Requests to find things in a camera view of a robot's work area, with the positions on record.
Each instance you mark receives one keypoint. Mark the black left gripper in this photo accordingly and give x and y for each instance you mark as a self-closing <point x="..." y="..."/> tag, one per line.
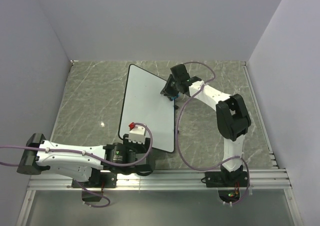
<point x="145" y="147"/>

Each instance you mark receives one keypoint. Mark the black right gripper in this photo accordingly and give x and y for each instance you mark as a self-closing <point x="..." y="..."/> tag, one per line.
<point x="167" y="91"/>

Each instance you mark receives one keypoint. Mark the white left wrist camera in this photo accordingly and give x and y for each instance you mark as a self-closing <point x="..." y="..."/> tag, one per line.
<point x="137" y="133"/>

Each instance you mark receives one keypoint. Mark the aluminium rail front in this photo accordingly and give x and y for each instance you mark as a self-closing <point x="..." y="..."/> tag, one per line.
<point x="165" y="198"/>

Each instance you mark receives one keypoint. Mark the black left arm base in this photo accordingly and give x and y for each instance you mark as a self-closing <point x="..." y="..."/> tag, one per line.
<point x="98" y="184"/>

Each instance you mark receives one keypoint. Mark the aluminium rail right side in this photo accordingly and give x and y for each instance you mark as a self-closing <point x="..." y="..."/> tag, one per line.
<point x="258" y="150"/>

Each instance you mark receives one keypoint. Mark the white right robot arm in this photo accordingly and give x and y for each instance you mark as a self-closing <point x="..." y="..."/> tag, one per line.
<point x="232" y="116"/>

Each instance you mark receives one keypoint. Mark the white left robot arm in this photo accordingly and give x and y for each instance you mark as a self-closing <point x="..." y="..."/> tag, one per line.
<point x="85" y="163"/>

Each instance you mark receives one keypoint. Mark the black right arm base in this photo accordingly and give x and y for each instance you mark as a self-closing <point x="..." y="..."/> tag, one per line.
<point x="225" y="179"/>

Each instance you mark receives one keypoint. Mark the white board black frame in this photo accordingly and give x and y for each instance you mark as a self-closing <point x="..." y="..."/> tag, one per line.
<point x="143" y="103"/>

